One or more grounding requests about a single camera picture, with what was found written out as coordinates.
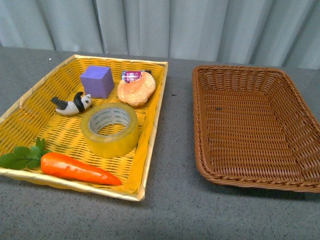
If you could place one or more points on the yellow woven basket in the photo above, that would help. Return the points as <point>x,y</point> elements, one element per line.
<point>33,116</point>

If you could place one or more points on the brown wicker basket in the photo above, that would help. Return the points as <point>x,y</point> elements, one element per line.
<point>253,129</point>

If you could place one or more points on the yellow packing tape roll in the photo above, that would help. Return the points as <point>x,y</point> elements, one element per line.
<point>114,145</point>

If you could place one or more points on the purple foam cube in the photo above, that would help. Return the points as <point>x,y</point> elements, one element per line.
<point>98,81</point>

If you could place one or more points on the small colourful snack jar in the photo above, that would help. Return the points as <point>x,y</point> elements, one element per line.
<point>132,75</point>

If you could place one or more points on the panda figurine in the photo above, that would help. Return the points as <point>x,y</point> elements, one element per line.
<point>78,105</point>

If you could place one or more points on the orange toy carrot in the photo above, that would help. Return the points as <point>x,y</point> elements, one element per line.
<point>55,164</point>

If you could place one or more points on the toy bread bun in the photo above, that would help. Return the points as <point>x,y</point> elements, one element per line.
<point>136,92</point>

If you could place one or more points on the grey curtain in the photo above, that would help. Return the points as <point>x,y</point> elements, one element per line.
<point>280,33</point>

